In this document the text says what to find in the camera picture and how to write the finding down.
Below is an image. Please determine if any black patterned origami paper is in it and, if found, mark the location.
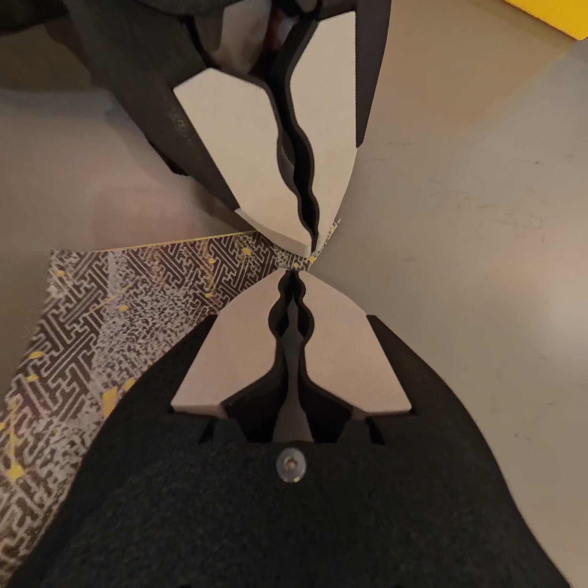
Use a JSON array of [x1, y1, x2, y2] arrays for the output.
[[0, 220, 341, 588]]

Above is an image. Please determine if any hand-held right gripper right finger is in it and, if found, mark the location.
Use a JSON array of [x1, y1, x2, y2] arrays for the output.
[[294, 271, 413, 443]]

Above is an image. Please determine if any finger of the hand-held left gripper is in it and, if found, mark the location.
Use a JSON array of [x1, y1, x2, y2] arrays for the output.
[[271, 10, 358, 252], [173, 64, 319, 258]]

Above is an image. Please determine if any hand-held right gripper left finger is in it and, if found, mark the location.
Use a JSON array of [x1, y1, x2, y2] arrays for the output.
[[170, 270, 293, 443]]

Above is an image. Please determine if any yellow bin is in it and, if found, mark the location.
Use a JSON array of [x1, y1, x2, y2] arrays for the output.
[[500, 0, 588, 43]]

